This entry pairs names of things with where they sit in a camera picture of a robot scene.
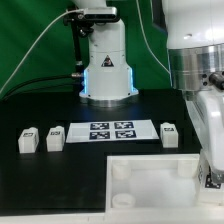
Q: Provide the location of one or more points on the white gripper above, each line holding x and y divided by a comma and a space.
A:
206, 112

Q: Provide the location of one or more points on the white square tabletop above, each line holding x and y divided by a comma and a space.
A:
156, 189

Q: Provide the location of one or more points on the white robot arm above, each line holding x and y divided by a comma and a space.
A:
195, 47

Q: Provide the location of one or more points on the white marker sheet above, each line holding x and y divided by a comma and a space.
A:
111, 131

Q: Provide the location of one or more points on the grey camera on stand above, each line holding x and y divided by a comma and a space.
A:
100, 14

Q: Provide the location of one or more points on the black camera stand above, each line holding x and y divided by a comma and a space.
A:
80, 29

